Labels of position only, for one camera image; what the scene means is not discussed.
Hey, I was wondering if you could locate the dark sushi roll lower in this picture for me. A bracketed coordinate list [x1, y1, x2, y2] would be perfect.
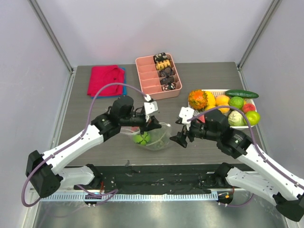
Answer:
[160, 76, 177, 86]

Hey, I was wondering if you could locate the dark patterned sushi roll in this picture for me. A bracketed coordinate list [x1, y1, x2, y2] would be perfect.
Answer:
[153, 52, 168, 63]

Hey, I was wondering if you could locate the green bell pepper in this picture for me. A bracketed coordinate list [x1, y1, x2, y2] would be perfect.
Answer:
[133, 132, 151, 145]

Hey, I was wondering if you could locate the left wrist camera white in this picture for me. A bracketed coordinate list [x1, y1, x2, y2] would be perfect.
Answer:
[144, 101, 158, 122]

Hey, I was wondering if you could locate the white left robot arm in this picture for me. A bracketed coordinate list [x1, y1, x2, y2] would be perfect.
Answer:
[26, 96, 162, 198]

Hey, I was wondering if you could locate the white slotted cable duct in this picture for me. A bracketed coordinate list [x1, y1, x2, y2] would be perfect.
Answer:
[40, 191, 218, 202]

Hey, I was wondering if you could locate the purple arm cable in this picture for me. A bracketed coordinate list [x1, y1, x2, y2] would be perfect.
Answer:
[21, 83, 152, 208]
[187, 105, 304, 188]

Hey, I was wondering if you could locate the orange peach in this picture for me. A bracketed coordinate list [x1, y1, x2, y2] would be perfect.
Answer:
[215, 95, 230, 106]

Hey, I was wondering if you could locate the lime green apple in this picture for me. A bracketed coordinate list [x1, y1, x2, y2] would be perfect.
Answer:
[245, 111, 261, 126]

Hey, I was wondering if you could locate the red folded shirt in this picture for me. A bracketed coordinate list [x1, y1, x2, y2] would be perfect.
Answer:
[87, 65, 125, 97]

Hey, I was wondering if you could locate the pink divided tray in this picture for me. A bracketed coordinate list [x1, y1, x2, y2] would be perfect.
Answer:
[135, 53, 182, 100]

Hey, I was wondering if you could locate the pale green cabbage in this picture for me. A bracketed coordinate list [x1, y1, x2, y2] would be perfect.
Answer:
[228, 111, 245, 127]

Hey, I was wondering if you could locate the yellow patterned sushi roll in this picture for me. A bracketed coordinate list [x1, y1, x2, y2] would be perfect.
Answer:
[155, 59, 171, 70]

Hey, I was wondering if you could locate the white perforated fruit basket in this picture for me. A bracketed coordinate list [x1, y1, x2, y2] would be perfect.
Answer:
[188, 88, 259, 130]

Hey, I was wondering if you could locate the dark sushi roll middle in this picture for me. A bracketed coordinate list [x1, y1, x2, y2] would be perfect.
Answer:
[159, 66, 174, 77]

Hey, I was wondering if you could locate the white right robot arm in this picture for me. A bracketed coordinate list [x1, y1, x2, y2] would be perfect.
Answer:
[170, 107, 304, 222]

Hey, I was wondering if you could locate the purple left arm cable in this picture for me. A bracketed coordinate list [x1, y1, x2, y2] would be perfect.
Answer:
[21, 83, 152, 208]

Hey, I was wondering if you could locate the blue folded shirt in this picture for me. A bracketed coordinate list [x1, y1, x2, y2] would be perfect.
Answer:
[91, 66, 127, 99]

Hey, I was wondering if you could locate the clear polka dot zip bag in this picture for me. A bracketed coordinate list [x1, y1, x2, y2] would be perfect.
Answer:
[120, 122, 171, 151]

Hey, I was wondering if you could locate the orange spiky fruit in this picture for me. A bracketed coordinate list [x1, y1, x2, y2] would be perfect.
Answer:
[188, 90, 208, 110]

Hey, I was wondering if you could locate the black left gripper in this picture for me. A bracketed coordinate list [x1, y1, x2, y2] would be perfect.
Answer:
[120, 112, 162, 135]

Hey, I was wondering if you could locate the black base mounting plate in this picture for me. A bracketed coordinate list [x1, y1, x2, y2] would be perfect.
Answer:
[71, 163, 244, 195]

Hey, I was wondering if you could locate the green cucumber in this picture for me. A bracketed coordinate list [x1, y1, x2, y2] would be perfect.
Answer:
[225, 89, 259, 99]

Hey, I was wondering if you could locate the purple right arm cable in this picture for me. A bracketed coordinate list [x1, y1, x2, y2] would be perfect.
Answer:
[187, 105, 304, 188]

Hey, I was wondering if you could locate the red apple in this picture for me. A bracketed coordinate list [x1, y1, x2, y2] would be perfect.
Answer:
[131, 127, 139, 133]

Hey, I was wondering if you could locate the pink peach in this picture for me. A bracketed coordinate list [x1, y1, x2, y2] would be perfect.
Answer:
[242, 103, 256, 114]

